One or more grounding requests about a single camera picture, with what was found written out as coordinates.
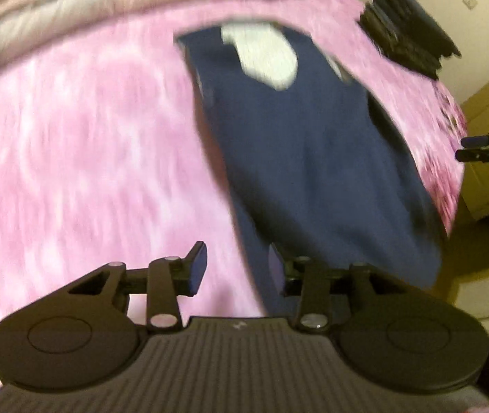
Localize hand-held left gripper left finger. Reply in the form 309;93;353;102
67;241;208;333

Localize stack of black folded clothes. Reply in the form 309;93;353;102
358;0;462;80

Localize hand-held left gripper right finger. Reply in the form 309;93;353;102
268;243;400;332

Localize navy blue pants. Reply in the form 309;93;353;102
176;21;449;317

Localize pink floral blanket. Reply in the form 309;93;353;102
0;0;471;396

